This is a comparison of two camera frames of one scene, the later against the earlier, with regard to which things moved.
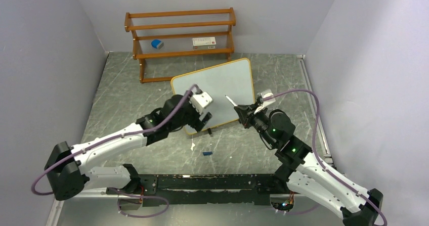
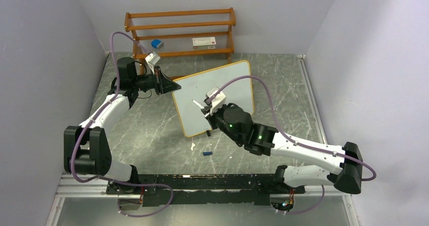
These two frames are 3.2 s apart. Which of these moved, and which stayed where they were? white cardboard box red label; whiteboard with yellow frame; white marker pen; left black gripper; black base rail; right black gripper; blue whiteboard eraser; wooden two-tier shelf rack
Moved: right black gripper; white marker pen; left black gripper
Stayed: whiteboard with yellow frame; wooden two-tier shelf rack; blue whiteboard eraser; white cardboard box red label; black base rail
